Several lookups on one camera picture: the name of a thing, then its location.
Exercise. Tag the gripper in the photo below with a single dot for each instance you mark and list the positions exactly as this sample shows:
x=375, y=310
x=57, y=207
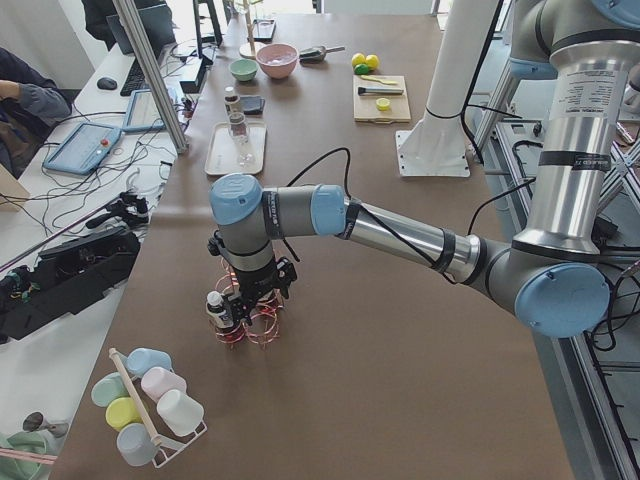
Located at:
x=254, y=283

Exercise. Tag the copper wire bottle basket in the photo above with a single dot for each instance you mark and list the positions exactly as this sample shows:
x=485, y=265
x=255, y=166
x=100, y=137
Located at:
x=265, y=326

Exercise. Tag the tea bottle carried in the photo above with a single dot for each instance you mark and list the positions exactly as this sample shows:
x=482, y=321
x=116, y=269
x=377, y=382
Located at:
x=232, y=102

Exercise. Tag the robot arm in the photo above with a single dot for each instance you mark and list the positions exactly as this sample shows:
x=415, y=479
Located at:
x=375, y=256

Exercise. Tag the tea bottle in basket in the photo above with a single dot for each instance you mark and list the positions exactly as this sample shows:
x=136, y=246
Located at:
x=216, y=309

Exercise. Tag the pastel pink cup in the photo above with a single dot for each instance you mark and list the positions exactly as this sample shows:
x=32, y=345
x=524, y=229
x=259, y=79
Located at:
x=157, y=381

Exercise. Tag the pastel blue cup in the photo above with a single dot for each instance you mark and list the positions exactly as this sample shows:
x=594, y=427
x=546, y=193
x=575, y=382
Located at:
x=142, y=359

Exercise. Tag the white cup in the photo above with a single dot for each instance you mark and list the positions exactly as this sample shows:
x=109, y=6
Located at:
x=181, y=413

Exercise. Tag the cream rectangular tray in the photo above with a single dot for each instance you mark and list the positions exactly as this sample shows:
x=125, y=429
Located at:
x=226, y=155

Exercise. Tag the pastel green cup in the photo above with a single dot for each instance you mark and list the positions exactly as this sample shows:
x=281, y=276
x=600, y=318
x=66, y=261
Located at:
x=108, y=389

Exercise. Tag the pastel yellow cup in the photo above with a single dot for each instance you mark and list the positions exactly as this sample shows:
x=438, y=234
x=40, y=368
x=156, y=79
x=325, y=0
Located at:
x=122, y=412

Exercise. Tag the white cup rack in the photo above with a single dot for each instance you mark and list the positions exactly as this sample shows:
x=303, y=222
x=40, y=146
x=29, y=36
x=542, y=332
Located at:
x=170, y=445

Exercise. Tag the black case on desk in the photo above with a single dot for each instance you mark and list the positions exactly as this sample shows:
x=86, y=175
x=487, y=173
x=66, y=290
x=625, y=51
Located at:
x=67, y=279

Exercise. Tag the grey blue cup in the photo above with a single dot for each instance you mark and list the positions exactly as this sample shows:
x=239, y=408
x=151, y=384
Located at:
x=135, y=445

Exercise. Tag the upright wine glass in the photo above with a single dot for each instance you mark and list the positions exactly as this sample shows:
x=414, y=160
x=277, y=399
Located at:
x=240, y=134

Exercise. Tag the grey folded cloth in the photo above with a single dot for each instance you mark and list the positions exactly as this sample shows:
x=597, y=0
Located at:
x=252, y=104

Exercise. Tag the blue teach pendant far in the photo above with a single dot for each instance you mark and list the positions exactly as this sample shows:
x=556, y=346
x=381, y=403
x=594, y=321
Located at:
x=142, y=114

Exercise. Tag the blue teach pendant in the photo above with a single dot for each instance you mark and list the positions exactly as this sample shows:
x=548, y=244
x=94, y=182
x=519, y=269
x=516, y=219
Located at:
x=84, y=149
x=142, y=114

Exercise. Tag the blue teach pendant near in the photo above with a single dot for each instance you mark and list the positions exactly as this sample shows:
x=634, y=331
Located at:
x=84, y=149

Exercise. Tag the mint green bowl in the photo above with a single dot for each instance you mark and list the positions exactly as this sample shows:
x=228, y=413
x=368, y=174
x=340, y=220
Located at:
x=243, y=70

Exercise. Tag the half lemon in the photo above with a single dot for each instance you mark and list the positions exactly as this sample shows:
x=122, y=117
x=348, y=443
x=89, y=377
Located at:
x=383, y=104

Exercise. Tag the steel muddler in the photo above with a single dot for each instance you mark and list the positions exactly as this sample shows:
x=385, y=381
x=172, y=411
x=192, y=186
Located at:
x=362, y=91

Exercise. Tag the pink bowl of ice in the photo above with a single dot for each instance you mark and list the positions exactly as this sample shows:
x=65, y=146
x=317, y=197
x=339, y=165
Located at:
x=277, y=60

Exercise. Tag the black keyboard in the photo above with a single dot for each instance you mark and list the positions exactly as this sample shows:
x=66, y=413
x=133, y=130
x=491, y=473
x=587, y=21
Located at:
x=135, y=80

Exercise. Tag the wooden cutting board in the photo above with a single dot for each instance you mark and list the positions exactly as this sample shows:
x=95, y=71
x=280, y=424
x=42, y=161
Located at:
x=364, y=107

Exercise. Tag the wooden mug tree stand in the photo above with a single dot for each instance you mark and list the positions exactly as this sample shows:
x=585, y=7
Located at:
x=251, y=47

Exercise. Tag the steel ice scoop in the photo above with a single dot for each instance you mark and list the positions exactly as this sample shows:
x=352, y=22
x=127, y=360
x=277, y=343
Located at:
x=317, y=54

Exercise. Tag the yellow plastic knife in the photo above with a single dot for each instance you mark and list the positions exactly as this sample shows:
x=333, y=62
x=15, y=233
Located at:
x=378, y=80

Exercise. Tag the computer mouse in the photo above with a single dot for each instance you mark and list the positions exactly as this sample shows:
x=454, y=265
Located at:
x=106, y=83

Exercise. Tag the yellow lemon left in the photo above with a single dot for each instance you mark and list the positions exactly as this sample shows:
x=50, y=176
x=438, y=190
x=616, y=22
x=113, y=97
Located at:
x=358, y=59

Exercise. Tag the black framed glass tray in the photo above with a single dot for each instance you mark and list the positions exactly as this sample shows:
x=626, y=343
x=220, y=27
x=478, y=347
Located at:
x=263, y=30

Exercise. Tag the person at desk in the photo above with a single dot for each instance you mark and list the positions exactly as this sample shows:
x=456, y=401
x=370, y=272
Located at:
x=31, y=105

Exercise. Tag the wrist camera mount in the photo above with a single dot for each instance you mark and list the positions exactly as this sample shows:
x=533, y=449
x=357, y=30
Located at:
x=255, y=260

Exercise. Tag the aluminium frame post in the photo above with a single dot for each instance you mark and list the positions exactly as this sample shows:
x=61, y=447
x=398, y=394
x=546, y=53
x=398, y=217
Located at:
x=134, y=28

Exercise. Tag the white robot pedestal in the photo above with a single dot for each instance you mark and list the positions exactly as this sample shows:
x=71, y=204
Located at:
x=436, y=146

